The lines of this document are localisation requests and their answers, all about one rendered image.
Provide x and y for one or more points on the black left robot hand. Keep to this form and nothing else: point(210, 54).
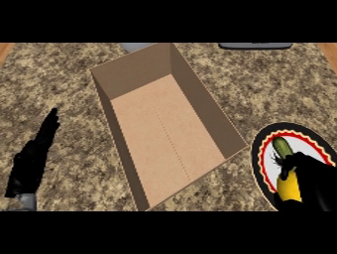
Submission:
point(30, 165)

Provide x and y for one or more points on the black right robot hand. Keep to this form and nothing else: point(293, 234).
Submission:
point(325, 185)

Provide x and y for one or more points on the yellow and green corn cob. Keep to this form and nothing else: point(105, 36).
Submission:
point(288, 189)

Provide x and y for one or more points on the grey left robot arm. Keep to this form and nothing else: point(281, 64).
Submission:
point(27, 202)

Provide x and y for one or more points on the black red white plate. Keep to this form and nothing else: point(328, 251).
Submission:
point(303, 143)

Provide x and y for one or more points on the brown cardboard box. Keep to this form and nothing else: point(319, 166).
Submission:
point(166, 132)

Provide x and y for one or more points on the pale grey flat object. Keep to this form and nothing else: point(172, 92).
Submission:
point(136, 47)

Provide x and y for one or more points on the dark grey appliance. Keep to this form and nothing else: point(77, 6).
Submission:
point(255, 45)

